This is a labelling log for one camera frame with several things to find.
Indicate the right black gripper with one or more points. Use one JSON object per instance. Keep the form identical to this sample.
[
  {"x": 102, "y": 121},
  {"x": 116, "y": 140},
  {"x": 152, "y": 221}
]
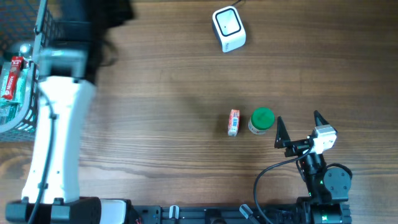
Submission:
[{"x": 283, "y": 140}]

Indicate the green lid jar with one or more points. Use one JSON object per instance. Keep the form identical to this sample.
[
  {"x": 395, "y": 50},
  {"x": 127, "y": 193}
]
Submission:
[{"x": 261, "y": 120}]

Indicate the red Nescafe stick sachet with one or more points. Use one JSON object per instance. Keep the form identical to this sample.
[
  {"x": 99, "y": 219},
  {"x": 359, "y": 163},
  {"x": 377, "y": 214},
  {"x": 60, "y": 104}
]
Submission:
[{"x": 15, "y": 69}]

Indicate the green snack packet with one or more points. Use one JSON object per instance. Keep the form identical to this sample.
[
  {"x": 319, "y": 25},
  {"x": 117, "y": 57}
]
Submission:
[{"x": 9, "y": 108}]

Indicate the yellow Vim liquid bottle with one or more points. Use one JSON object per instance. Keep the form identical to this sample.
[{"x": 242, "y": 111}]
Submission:
[{"x": 22, "y": 49}]

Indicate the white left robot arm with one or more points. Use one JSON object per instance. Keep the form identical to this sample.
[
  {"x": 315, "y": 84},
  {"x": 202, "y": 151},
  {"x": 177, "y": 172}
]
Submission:
[{"x": 66, "y": 54}]

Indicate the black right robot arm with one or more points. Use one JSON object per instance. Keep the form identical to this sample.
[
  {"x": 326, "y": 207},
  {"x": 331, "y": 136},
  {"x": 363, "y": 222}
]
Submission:
[{"x": 327, "y": 184}]

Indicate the white barcode scanner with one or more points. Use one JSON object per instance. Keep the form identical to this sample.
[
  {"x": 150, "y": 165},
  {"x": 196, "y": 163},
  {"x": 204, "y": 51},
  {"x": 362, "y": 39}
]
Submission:
[{"x": 228, "y": 28}]

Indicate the grey plastic mesh basket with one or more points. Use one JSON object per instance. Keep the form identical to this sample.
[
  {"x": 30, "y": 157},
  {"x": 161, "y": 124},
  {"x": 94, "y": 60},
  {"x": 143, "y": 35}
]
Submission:
[{"x": 26, "y": 21}]

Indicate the mint green sachet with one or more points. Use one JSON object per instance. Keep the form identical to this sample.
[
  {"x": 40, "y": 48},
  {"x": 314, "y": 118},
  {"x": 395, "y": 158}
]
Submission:
[{"x": 20, "y": 87}]

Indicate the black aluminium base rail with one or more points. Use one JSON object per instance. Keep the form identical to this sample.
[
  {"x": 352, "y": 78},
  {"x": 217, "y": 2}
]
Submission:
[{"x": 229, "y": 215}]

